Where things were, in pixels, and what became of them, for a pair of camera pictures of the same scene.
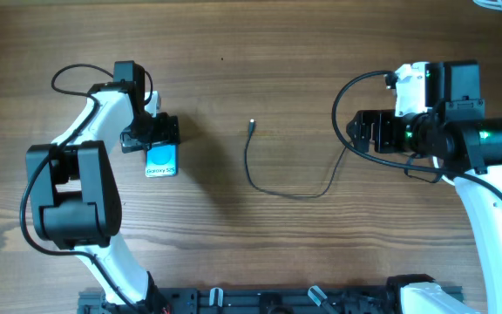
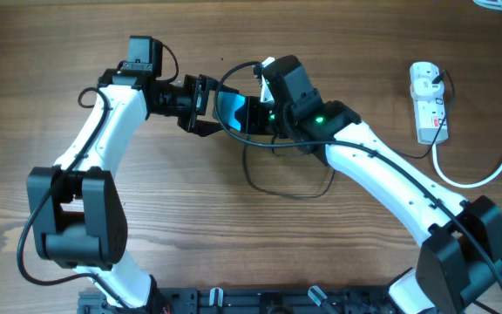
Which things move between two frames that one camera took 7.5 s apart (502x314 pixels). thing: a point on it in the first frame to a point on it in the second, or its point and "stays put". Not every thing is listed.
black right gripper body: [393, 133] to [261, 117]
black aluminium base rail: [248, 300] stays put
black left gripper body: [147, 131] to [193, 100]
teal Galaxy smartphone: [162, 160] to [233, 110]
